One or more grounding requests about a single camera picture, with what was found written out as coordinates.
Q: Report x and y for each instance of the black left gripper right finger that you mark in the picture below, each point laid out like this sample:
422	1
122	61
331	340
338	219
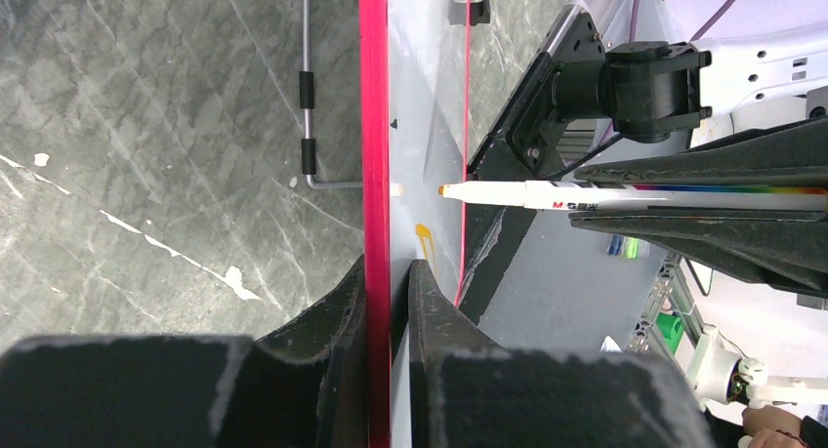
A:
467	391

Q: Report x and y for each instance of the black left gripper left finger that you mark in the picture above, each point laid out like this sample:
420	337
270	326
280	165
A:
302	385

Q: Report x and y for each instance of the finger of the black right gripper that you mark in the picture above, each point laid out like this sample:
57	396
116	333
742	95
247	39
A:
793	155
784	250

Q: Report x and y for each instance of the white rainbow marker pen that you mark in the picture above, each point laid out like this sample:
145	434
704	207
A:
584	197

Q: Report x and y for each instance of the pink framed whiteboard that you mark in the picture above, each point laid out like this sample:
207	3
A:
415	59

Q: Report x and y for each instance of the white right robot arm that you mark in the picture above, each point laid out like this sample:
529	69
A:
648	89

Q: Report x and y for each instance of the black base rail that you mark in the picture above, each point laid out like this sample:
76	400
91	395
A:
520	145

